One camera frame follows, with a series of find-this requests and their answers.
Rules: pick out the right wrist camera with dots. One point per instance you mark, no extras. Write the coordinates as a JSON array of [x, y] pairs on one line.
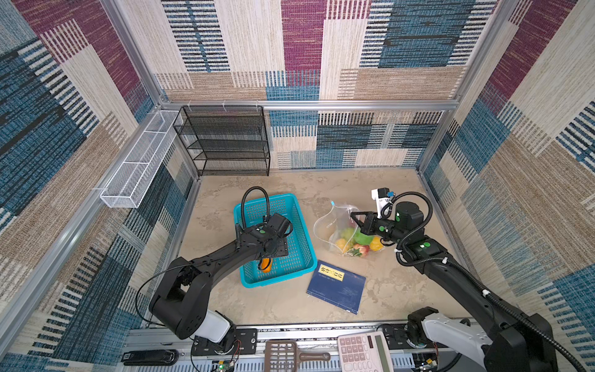
[[384, 202]]

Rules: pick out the yellow pepper toy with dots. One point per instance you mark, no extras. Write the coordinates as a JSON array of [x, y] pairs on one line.
[[343, 245]]

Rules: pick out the red strawberry toy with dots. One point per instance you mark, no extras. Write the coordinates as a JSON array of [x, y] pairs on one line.
[[360, 250]]

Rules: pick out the brown slotted spatula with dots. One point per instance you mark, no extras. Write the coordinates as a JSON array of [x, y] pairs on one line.
[[284, 355]]

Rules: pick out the green apple toy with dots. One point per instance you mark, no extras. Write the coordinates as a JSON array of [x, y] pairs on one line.
[[363, 239]]

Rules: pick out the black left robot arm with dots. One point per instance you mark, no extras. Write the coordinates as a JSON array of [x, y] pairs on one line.
[[181, 299]]

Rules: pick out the clear zip top bag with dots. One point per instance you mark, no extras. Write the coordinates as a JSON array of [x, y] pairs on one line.
[[328, 228]]

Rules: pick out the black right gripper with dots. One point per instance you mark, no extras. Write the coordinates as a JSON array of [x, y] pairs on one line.
[[370, 218]]

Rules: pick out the pink calculator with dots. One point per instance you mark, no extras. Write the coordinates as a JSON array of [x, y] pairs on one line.
[[364, 352]]

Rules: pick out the teal plastic basket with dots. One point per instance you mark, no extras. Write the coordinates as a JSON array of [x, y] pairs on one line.
[[285, 258]]

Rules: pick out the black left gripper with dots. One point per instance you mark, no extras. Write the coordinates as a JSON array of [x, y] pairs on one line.
[[283, 247]]

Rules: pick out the white wire mesh tray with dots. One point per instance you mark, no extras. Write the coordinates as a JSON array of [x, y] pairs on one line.
[[129, 185]]

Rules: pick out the black wire shelf rack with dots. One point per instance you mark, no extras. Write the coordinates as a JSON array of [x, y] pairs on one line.
[[225, 140]]

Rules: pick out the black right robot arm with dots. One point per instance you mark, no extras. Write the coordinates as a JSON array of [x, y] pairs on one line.
[[507, 340]]

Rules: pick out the yellow lemon toy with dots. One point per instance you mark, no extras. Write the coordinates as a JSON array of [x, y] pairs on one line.
[[376, 244]]

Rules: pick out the blue booklet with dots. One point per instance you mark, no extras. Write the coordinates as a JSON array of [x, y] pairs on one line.
[[339, 287]]

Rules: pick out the black stapler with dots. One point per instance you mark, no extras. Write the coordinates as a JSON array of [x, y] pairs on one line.
[[151, 358]]

